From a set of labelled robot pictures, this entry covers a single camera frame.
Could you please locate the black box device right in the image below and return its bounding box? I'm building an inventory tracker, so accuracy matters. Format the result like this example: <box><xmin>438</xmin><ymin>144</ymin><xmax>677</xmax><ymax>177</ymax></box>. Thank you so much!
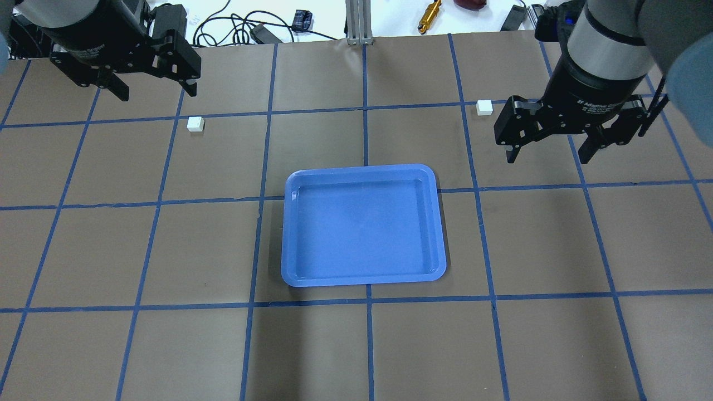
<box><xmin>501</xmin><ymin>5</ymin><xmax>527</xmax><ymax>31</ymax></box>

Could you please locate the small black blue device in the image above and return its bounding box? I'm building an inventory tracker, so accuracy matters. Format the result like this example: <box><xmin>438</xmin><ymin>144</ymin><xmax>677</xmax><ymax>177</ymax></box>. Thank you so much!
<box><xmin>292</xmin><ymin>9</ymin><xmax>313</xmax><ymax>33</ymax></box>

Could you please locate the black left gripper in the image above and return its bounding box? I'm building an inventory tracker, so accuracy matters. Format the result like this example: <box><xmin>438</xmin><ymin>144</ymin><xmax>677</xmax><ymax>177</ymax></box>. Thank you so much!
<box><xmin>49</xmin><ymin>1</ymin><xmax>202</xmax><ymax>102</ymax></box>

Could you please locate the aluminium frame post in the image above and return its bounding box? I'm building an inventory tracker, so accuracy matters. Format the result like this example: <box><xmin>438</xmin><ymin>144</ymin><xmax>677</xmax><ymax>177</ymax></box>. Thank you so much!
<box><xmin>345</xmin><ymin>0</ymin><xmax>374</xmax><ymax>46</ymax></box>

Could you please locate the blue plastic tray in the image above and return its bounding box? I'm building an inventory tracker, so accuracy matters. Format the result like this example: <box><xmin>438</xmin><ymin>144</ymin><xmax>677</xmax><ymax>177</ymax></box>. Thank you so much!
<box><xmin>281</xmin><ymin>163</ymin><xmax>448</xmax><ymax>287</ymax></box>

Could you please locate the black coiled cable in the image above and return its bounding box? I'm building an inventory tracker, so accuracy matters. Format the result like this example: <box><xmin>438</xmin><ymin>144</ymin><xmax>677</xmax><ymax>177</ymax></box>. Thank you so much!
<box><xmin>192</xmin><ymin>0</ymin><xmax>338</xmax><ymax>46</ymax></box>

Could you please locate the brass cylinder tool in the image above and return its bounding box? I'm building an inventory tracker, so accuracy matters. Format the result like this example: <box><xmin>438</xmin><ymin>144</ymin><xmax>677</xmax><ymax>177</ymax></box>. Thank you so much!
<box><xmin>417</xmin><ymin>0</ymin><xmax>442</xmax><ymax>35</ymax></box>

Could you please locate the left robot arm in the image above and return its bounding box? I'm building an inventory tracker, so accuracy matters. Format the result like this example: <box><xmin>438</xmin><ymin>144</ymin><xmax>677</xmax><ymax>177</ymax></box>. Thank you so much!
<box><xmin>2</xmin><ymin>1</ymin><xmax>202</xmax><ymax>101</ymax></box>

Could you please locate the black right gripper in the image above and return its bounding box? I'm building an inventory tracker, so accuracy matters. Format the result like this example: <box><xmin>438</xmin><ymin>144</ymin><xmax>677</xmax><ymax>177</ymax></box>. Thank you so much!
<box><xmin>494</xmin><ymin>61</ymin><xmax>648</xmax><ymax>164</ymax></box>

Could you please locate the dark red object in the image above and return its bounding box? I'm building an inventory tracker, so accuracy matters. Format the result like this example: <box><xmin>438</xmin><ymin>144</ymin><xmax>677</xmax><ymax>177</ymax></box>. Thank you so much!
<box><xmin>453</xmin><ymin>0</ymin><xmax>488</xmax><ymax>11</ymax></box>

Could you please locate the black power adapter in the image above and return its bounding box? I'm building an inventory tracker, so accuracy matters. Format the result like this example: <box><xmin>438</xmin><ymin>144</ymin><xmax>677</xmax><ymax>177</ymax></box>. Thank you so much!
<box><xmin>250</xmin><ymin>25</ymin><xmax>283</xmax><ymax>44</ymax></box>

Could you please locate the white block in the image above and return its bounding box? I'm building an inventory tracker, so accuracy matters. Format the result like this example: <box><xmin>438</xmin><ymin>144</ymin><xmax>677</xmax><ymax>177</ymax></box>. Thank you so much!
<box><xmin>186</xmin><ymin>116</ymin><xmax>206</xmax><ymax>133</ymax></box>
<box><xmin>476</xmin><ymin>99</ymin><xmax>494</xmax><ymax>116</ymax></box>

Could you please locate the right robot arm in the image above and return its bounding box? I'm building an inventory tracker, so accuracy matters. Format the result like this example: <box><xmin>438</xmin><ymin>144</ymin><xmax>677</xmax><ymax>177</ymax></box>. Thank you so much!
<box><xmin>494</xmin><ymin>1</ymin><xmax>711</xmax><ymax>163</ymax></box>

